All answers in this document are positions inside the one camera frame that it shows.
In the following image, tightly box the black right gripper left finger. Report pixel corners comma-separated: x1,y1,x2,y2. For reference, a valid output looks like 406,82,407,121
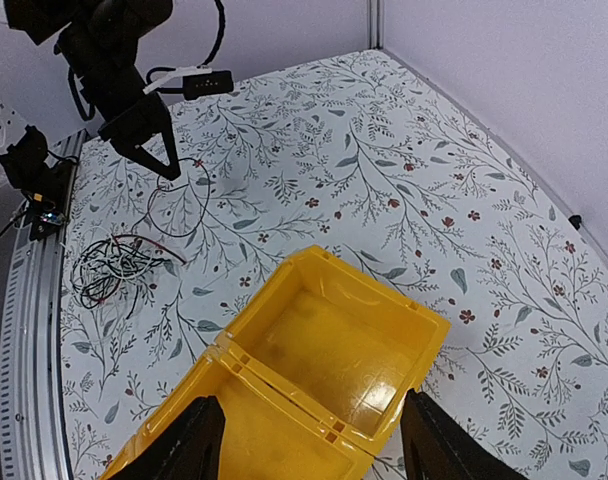
133,396,226,479

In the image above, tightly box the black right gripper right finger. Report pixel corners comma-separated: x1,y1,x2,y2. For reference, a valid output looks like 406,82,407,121
401,390,524,480

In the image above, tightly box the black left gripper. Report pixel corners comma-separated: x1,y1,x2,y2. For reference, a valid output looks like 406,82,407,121
66,51,181,180

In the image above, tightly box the thin black cable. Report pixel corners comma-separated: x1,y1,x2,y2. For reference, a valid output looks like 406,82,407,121
133,155,213,240

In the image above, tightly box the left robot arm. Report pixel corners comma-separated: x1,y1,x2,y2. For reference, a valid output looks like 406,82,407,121
2,0,180,180

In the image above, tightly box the yellow three-compartment bin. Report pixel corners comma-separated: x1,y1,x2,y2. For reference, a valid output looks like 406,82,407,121
105,246,450,479

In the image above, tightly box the floral table cloth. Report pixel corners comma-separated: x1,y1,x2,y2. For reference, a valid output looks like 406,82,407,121
60,51,608,479

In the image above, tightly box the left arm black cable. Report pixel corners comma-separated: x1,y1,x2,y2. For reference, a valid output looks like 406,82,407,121
68,0,228,121

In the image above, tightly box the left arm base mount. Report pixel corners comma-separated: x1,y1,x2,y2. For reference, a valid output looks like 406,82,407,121
0,126,79,241

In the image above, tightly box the tangled cable pile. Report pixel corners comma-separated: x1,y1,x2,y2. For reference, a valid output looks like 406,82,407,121
71,227,188,321

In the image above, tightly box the aluminium front rail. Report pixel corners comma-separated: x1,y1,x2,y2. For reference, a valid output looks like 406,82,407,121
0,132,88,480

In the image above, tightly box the right rear aluminium post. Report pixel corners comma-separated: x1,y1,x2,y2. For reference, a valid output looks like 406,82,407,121
367,0,384,50

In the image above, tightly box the small black wall clip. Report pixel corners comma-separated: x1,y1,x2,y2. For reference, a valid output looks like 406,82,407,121
569,215,582,230

